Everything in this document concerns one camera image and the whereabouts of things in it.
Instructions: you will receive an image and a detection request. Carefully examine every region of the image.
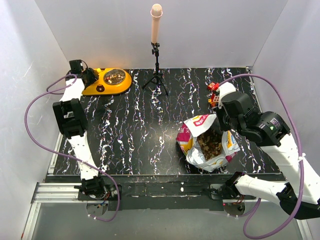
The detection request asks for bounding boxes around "white cartoon pet food bag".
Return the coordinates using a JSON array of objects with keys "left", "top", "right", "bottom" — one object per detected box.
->
[{"left": 176, "top": 113, "right": 240, "bottom": 173}]

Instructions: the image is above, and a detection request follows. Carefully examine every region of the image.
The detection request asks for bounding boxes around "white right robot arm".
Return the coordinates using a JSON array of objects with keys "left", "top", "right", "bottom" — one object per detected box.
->
[{"left": 214, "top": 107, "right": 320, "bottom": 220}]

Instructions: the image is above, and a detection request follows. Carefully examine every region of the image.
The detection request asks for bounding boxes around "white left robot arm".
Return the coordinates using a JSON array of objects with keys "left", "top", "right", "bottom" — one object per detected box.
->
[{"left": 52, "top": 69, "right": 107, "bottom": 200}]

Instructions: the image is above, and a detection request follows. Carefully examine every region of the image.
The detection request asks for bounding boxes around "yellow double pet bowl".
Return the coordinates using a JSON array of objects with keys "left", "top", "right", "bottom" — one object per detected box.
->
[{"left": 82, "top": 68, "right": 132, "bottom": 96}]

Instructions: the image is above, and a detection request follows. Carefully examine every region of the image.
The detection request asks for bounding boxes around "red yellow toy block truck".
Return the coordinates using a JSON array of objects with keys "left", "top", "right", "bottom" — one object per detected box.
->
[{"left": 208, "top": 93, "right": 220, "bottom": 108}]

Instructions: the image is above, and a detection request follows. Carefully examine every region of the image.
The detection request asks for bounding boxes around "red owl toy block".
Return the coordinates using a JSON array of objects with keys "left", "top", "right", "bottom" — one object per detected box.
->
[{"left": 207, "top": 82, "right": 219, "bottom": 92}]

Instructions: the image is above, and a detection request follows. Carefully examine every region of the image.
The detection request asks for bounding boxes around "black tripod stand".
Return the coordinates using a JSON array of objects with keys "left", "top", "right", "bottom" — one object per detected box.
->
[{"left": 142, "top": 43, "right": 169, "bottom": 96}]

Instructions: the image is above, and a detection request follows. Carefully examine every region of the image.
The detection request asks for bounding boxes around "pink microphone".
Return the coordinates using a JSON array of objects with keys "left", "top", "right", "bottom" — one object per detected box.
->
[{"left": 150, "top": 3, "right": 163, "bottom": 44}]

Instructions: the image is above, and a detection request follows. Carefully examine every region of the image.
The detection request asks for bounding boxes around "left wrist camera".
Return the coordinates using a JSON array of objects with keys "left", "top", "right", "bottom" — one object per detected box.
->
[{"left": 69, "top": 59, "right": 84, "bottom": 75}]

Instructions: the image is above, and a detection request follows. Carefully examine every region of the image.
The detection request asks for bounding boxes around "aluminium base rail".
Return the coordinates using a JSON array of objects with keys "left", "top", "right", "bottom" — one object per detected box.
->
[{"left": 21, "top": 181, "right": 313, "bottom": 240}]

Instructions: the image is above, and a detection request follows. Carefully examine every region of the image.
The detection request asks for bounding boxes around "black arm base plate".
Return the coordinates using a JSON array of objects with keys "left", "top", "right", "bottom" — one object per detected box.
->
[{"left": 77, "top": 174, "right": 257, "bottom": 212}]

